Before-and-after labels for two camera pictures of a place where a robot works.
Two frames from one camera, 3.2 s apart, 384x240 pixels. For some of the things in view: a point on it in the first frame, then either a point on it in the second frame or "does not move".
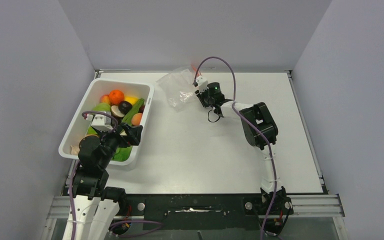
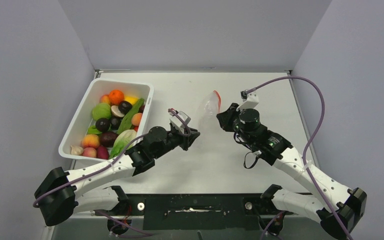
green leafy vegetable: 127,119 does not move
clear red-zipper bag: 179,86 -> 209,122
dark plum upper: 124,106 does not move
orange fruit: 115,96 does not move
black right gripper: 201,96 -> 226,118
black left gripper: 134,131 -> 187,140
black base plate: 198,211 does not move
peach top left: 105,99 does not move
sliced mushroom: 116,111 does not move
